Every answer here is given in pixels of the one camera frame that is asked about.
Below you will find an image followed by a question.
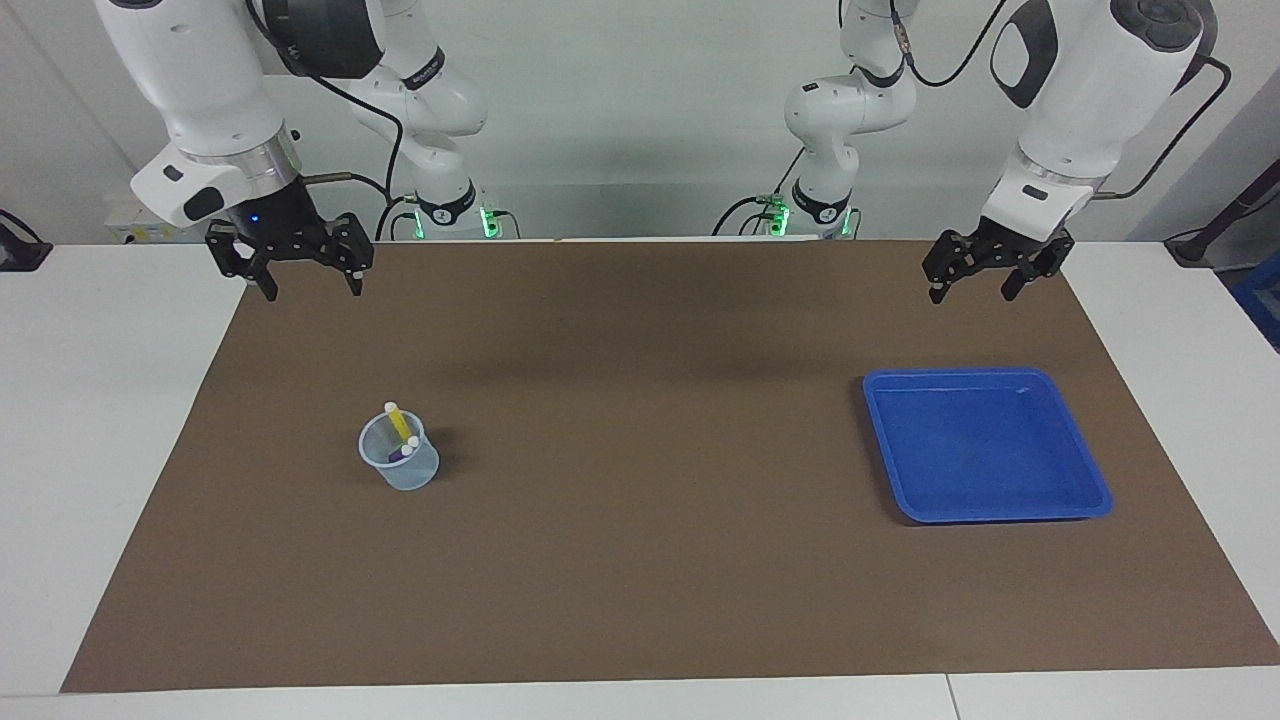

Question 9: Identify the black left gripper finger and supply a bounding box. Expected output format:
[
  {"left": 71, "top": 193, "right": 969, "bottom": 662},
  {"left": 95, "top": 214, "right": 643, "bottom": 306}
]
[
  {"left": 999, "top": 242, "right": 1067, "bottom": 303},
  {"left": 921, "top": 229, "right": 986, "bottom": 306}
]

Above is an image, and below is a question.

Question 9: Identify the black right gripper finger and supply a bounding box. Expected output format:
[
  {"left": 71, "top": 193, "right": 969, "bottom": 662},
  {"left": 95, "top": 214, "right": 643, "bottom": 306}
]
[
  {"left": 204, "top": 224, "right": 280, "bottom": 303},
  {"left": 330, "top": 211, "right": 376, "bottom": 297}
]

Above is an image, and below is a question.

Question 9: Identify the white box with yellow labels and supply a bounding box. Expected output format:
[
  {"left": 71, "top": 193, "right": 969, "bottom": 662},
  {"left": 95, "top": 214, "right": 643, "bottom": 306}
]
[{"left": 105, "top": 205, "right": 216, "bottom": 244}]

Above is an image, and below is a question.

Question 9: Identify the blue plastic tray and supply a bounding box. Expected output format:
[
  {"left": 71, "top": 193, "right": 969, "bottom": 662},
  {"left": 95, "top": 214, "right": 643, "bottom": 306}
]
[{"left": 862, "top": 367, "right": 1114, "bottom": 525}]

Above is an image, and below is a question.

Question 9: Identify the black table clamp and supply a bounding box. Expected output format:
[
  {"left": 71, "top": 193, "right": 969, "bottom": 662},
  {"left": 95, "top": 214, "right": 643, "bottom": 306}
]
[{"left": 0, "top": 208, "right": 53, "bottom": 273}]

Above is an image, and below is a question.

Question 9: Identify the blue crate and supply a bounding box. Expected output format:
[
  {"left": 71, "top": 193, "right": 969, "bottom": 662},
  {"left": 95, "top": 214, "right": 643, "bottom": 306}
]
[{"left": 1232, "top": 250, "right": 1280, "bottom": 353}]

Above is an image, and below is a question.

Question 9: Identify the translucent plastic cup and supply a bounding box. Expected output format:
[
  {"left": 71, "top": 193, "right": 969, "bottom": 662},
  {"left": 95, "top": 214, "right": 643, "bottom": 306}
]
[{"left": 358, "top": 409, "right": 440, "bottom": 491}]

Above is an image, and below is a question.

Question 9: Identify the brown table mat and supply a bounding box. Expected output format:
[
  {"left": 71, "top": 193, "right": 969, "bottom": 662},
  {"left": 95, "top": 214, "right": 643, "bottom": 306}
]
[{"left": 60, "top": 238, "right": 1280, "bottom": 694}]

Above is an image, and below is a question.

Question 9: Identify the black base cable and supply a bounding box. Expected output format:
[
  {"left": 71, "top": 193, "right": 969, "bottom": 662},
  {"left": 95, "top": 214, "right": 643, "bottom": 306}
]
[
  {"left": 712, "top": 148, "right": 809, "bottom": 238},
  {"left": 375, "top": 193, "right": 419, "bottom": 242}
]

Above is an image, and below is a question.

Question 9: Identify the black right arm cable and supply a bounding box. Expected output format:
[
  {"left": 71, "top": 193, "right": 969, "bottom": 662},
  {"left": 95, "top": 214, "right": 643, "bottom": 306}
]
[{"left": 245, "top": 0, "right": 406, "bottom": 241}]

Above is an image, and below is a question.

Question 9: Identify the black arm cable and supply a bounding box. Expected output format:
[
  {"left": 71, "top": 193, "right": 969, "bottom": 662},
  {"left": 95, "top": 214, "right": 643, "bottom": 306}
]
[
  {"left": 245, "top": 0, "right": 406, "bottom": 241},
  {"left": 888, "top": 0, "right": 1233, "bottom": 201}
]

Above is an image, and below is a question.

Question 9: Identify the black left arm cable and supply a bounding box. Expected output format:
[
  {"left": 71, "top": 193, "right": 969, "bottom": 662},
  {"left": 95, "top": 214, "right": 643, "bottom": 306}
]
[{"left": 888, "top": 0, "right": 1233, "bottom": 201}]

